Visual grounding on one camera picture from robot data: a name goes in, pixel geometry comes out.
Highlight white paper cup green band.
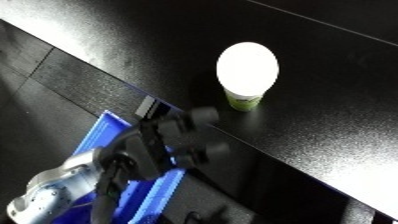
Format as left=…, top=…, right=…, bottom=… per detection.
left=214, top=41, right=281, bottom=113

